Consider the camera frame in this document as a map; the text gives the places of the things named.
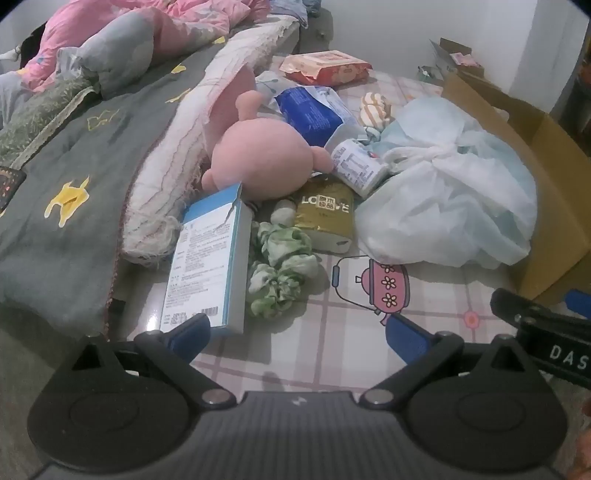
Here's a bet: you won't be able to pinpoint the green white scrunchie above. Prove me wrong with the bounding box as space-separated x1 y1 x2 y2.
246 262 309 320
252 222 322 278

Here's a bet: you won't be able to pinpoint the small open cardboard box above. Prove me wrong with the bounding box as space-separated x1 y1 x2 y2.
428 38 485 80

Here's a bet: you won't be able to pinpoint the pink and grey floral quilt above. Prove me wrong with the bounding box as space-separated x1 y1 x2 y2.
0 0 278 100

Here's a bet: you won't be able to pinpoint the blue and white carton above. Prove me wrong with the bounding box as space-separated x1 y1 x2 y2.
159 182 254 336

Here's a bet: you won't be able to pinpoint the blue tissue pack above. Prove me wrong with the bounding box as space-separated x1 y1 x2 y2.
274 85 362 147

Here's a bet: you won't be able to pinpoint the pink plush toy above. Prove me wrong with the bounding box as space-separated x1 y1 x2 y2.
201 90 336 202

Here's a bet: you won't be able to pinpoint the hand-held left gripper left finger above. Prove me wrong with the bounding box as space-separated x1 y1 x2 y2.
69 313 237 409

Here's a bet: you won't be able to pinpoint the orange striped white sock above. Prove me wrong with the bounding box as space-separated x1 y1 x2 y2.
359 92 394 128

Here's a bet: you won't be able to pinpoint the green patterned cloth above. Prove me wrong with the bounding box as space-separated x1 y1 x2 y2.
0 74 95 164

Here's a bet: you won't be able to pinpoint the white printed tissue pack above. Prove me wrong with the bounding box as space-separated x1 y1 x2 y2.
329 138 391 195

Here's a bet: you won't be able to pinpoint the large cardboard box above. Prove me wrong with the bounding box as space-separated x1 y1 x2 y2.
441 73 591 306

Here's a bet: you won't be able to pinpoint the checkered printed bed sheet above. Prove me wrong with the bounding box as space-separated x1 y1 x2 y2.
111 65 568 398

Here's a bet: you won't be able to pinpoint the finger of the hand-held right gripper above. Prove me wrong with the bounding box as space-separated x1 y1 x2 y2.
564 289 591 320

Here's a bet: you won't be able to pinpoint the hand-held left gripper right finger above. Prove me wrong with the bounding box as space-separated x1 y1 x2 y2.
359 313 539 409

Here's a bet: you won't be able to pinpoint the blue clothes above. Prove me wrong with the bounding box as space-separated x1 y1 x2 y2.
270 0 325 25

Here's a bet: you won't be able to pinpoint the white plastic bag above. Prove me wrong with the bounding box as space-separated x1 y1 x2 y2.
355 97 539 269

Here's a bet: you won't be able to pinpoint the gold tissue pack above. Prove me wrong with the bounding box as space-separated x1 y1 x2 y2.
295 178 357 254

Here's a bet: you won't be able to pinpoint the red wet wipes pack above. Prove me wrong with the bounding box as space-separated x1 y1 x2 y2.
279 50 374 88

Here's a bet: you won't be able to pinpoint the dark cloth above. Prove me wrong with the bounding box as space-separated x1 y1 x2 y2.
20 24 48 66

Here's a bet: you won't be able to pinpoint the small white cloth bundle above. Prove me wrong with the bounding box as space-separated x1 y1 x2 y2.
270 200 297 228

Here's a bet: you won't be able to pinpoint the grey quilt with yellow print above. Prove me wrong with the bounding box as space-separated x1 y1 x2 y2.
0 46 243 335

